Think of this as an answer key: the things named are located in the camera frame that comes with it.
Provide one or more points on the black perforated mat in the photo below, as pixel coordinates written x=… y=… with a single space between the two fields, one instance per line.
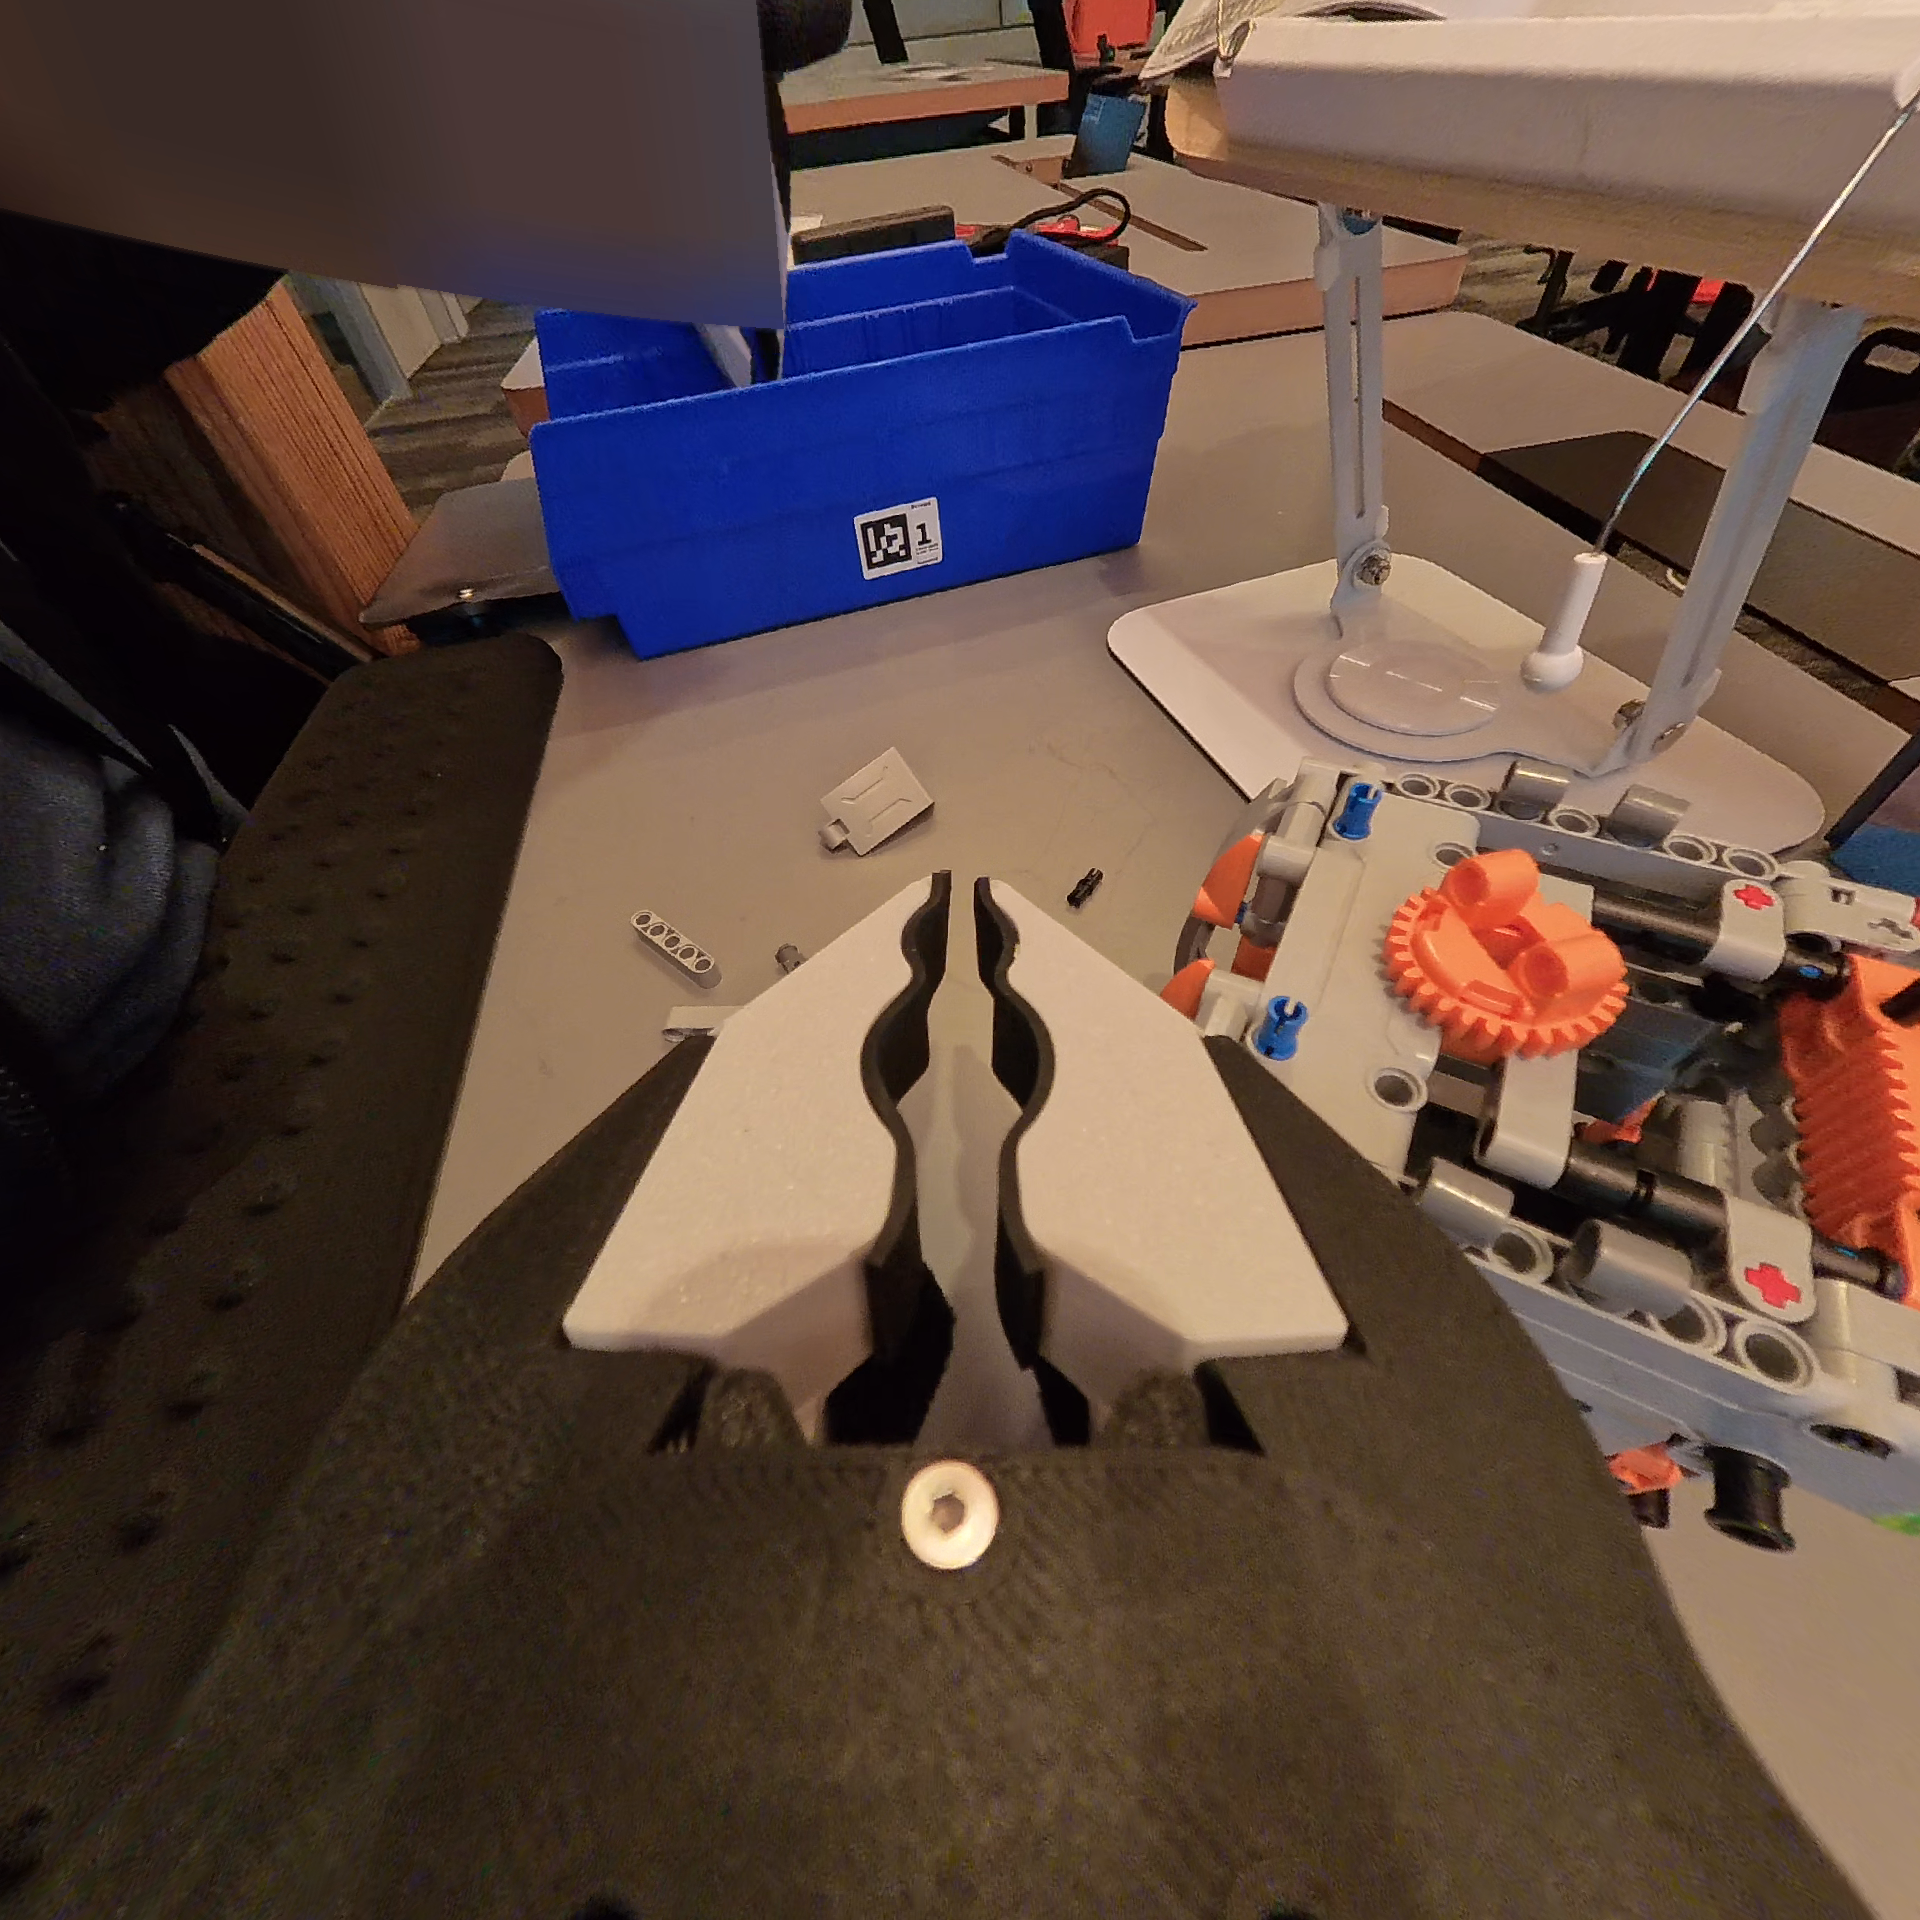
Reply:
x=299 y=974

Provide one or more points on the black flat case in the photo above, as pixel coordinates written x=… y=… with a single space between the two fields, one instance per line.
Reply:
x=870 y=236

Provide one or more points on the small grey curved panel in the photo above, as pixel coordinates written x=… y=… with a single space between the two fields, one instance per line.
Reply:
x=886 y=803

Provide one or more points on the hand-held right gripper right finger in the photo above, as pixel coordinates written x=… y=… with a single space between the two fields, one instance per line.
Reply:
x=1184 y=1201

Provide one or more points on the white printed board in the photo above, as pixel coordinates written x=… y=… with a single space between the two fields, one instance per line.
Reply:
x=1184 y=44

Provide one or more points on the wooden pillar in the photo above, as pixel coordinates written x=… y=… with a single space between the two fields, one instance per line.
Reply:
x=299 y=451

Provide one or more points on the short grey beam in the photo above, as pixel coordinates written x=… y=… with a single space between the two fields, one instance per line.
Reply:
x=674 y=949

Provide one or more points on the blue tagged parts bin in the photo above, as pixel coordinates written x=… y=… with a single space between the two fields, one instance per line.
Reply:
x=721 y=510

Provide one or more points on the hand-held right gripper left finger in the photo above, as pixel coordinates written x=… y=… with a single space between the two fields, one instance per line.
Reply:
x=721 y=1201

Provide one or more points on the blue picture box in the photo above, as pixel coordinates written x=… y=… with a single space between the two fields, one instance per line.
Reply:
x=1882 y=854

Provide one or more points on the long grey beam with pins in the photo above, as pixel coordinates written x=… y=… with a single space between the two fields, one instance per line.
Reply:
x=691 y=1024

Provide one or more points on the grey orange toy model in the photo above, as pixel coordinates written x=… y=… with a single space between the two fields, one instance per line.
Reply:
x=1530 y=1125

